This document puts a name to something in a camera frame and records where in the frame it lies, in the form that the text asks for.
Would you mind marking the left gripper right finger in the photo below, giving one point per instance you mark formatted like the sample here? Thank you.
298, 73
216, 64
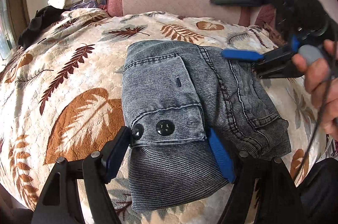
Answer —
265, 185

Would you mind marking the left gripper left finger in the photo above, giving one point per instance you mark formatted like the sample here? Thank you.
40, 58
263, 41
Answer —
92, 181

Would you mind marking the blue denim pant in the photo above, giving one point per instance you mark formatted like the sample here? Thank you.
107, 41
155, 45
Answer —
173, 94

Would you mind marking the person right hand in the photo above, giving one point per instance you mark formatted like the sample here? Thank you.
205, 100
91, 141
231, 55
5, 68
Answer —
315, 85

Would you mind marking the leaf patterned cream blanket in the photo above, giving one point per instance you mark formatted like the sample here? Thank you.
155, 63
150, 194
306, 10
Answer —
61, 98

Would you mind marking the black cloth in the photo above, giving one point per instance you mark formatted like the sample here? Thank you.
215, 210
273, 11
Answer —
43, 19

